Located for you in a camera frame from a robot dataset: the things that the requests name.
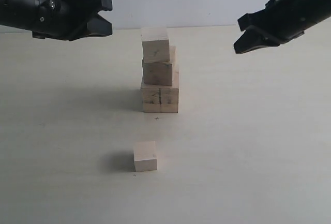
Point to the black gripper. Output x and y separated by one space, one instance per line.
278 23

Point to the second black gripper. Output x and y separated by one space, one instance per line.
76 19

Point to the medium striped wooden cube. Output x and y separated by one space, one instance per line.
155 44

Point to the second largest wooden cube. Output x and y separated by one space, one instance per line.
160 73

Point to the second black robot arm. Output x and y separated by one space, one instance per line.
27 14

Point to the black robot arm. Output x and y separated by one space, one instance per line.
315 11

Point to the smallest wooden cube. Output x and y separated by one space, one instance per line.
145 156

